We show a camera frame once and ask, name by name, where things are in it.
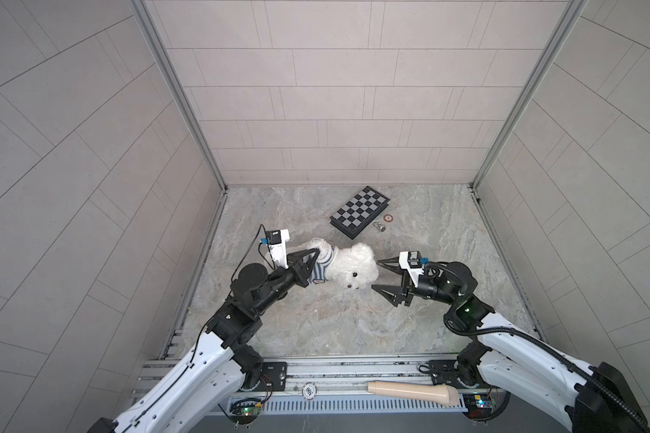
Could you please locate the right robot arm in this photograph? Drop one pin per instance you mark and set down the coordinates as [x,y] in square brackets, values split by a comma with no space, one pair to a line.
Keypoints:
[582,397]

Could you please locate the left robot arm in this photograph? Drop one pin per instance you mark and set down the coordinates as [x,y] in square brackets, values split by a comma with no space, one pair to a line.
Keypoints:
[221,361]

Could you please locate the silver chess piece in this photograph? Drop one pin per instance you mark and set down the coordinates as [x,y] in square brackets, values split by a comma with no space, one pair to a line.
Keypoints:
[379,226]

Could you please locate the right green circuit board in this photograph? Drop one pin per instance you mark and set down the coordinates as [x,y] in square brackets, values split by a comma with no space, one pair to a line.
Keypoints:
[478,406]

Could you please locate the aluminium mounting rail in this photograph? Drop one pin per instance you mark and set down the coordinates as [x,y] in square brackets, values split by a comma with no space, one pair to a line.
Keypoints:
[340,375]

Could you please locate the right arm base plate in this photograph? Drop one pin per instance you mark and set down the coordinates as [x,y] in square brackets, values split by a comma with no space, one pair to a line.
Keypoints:
[449,372]

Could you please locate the white teddy bear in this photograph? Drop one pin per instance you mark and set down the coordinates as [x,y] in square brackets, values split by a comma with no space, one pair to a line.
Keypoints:
[353,267]

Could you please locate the white round knob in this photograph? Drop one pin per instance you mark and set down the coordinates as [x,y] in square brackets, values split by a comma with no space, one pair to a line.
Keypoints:
[309,391]

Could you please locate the green circuit board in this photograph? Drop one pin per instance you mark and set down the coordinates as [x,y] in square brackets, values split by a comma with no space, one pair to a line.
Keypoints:
[478,406]
[245,411]

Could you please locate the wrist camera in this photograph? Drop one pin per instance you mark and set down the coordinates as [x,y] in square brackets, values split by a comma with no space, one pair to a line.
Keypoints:
[276,242]
[412,263]

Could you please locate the left green circuit board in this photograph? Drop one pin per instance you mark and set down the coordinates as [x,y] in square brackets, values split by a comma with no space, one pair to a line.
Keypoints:
[245,411]

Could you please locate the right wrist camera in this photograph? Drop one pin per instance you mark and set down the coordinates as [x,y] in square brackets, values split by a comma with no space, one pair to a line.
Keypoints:
[412,263]

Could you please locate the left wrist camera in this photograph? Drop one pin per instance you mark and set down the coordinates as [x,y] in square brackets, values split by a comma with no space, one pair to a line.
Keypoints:
[276,242]

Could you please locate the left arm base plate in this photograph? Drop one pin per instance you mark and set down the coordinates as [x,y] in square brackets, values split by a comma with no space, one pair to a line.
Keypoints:
[271,378]

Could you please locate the beige handle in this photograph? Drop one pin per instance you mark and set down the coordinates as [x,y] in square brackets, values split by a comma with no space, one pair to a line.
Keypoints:
[441,394]

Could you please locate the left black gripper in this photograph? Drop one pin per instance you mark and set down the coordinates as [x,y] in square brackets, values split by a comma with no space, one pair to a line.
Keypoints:
[295,273]

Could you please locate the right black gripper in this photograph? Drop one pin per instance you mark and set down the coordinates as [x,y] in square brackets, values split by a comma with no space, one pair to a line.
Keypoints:
[407,289]

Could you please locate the black folded chess board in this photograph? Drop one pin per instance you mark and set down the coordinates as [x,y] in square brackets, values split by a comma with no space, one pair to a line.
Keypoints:
[359,212]

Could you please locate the blue white striped sweater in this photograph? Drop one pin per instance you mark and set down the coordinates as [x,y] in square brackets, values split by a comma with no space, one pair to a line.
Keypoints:
[325,259]

